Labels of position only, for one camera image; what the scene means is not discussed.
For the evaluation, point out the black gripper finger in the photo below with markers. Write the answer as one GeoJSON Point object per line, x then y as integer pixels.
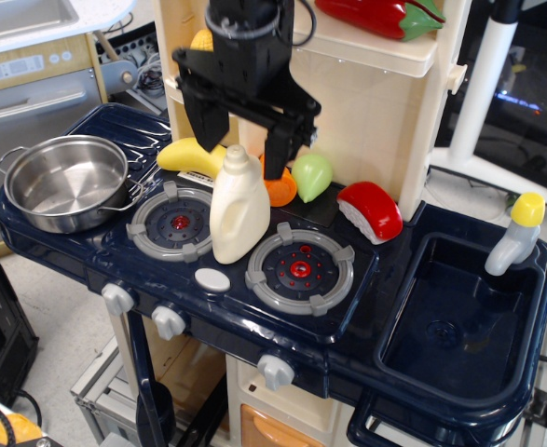
{"type": "Point", "coordinates": [208, 120]}
{"type": "Point", "coordinates": [283, 141]}

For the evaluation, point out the left grey stove knob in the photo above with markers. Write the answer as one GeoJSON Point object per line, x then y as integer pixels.
{"type": "Point", "coordinates": [118, 301]}

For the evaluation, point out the yellow toy banana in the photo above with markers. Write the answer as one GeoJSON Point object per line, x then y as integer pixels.
{"type": "Point", "coordinates": [188, 155]}

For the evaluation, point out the light green toy pear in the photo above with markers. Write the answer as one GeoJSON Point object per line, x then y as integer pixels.
{"type": "Point", "coordinates": [312, 174]}

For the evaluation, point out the grey faucet with yellow cap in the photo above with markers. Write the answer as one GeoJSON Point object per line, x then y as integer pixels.
{"type": "Point", "coordinates": [521, 235]}

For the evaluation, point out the cream toy detergent bottle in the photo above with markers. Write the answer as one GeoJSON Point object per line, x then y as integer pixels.
{"type": "Point", "coordinates": [240, 209]}

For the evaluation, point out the left grey stove burner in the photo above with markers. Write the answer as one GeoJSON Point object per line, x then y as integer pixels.
{"type": "Point", "coordinates": [173, 225]}

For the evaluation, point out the red toy chili pepper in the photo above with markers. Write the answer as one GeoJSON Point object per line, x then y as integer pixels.
{"type": "Point", "coordinates": [395, 19]}

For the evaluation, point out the orange toy carrot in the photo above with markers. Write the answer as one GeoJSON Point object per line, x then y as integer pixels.
{"type": "Point", "coordinates": [282, 191]}

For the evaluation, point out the stainless steel pot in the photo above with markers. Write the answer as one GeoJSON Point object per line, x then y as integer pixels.
{"type": "Point", "coordinates": [69, 184]}

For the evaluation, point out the right grey stove burner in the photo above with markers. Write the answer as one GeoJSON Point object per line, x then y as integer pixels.
{"type": "Point", "coordinates": [300, 272]}

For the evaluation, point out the cream toy kitchen shelf unit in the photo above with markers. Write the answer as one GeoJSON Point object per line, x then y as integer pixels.
{"type": "Point", "coordinates": [381, 99]}

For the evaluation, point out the toy dishwasher appliance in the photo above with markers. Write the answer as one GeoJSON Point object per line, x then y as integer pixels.
{"type": "Point", "coordinates": [49, 69]}

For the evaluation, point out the grey oval button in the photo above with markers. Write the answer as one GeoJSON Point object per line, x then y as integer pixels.
{"type": "Point", "coordinates": [212, 280]}

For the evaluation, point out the grey stove burner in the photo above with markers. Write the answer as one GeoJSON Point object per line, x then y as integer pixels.
{"type": "Point", "coordinates": [300, 272]}
{"type": "Point", "coordinates": [173, 225]}

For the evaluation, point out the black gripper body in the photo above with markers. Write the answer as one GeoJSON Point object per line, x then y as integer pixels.
{"type": "Point", "coordinates": [248, 72]}

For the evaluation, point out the grey stove knob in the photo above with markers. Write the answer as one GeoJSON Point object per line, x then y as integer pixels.
{"type": "Point", "coordinates": [118, 301]}
{"type": "Point", "coordinates": [168, 322]}
{"type": "Point", "coordinates": [276, 372]}

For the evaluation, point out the middle grey stove knob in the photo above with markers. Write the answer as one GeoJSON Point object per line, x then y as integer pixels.
{"type": "Point", "coordinates": [168, 322]}

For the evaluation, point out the yellow toy corn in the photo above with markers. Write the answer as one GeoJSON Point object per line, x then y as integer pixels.
{"type": "Point", "coordinates": [202, 41]}

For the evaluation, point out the orange toy drawer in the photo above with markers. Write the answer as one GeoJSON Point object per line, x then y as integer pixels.
{"type": "Point", "coordinates": [260, 430]}

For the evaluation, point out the right grey stove knob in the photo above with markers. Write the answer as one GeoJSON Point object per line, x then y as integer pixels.
{"type": "Point", "coordinates": [276, 372]}

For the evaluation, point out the navy toy sink basin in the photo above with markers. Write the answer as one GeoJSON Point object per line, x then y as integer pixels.
{"type": "Point", "coordinates": [459, 332]}

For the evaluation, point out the navy toy kitchen countertop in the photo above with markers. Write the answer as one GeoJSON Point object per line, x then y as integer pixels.
{"type": "Point", "coordinates": [333, 356]}

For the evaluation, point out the red and white toy sushi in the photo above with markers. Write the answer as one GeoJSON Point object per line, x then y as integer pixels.
{"type": "Point", "coordinates": [371, 209]}

